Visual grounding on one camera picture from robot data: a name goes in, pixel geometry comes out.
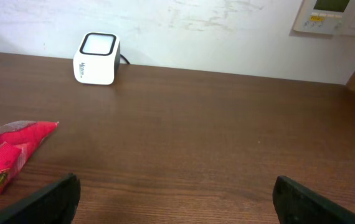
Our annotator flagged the red candy bag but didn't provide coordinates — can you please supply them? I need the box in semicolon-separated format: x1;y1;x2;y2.
0;121;59;194

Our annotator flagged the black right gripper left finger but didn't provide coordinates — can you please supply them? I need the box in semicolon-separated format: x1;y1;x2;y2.
0;173;81;224

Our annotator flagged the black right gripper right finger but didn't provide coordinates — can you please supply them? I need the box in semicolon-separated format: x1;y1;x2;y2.
273;175;355;224

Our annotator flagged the white barcode scanner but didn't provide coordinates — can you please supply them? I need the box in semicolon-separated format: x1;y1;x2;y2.
73;32;121;85

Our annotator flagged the wall thermostat panel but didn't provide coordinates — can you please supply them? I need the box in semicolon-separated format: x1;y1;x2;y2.
293;0;355;36

